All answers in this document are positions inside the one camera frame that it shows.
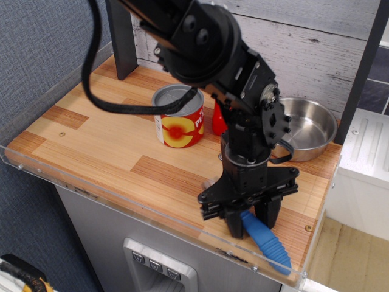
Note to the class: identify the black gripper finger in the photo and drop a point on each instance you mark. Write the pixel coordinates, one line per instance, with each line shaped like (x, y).
(267, 212)
(234, 223)

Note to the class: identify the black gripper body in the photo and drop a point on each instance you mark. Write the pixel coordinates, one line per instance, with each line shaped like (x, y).
(241, 187)

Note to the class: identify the blue handled metal fork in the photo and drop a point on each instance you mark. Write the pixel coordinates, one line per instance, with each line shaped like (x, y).
(267, 242)

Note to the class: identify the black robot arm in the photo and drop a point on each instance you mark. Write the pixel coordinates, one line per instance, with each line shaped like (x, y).
(201, 46)

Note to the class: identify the red bell pepper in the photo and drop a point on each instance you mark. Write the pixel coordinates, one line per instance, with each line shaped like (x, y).
(219, 125)

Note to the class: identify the red yellow food can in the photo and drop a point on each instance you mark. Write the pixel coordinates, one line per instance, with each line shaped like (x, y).
(184, 128)

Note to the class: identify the small steel pan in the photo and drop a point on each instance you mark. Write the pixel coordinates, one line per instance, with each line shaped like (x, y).
(312, 126)

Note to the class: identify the white toy sink unit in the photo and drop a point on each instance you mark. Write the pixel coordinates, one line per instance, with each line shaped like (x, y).
(358, 196)

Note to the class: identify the silver dispenser button panel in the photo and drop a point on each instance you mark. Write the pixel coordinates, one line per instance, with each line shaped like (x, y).
(158, 267)

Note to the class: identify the clear acrylic table guard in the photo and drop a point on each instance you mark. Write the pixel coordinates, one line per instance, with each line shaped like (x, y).
(53, 136)

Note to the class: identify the grey toy fridge cabinet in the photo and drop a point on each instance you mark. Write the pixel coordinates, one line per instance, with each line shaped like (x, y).
(103, 230)

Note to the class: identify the yellow object at corner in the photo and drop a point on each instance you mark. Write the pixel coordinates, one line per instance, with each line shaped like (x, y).
(33, 284)

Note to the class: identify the dark grey right post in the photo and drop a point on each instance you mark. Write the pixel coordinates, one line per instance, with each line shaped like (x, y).
(374, 39)

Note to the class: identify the dark grey post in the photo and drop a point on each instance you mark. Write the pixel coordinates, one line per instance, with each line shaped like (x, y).
(121, 30)
(374, 39)

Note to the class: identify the dark grey left post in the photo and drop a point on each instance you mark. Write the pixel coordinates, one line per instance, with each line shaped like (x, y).
(121, 30)

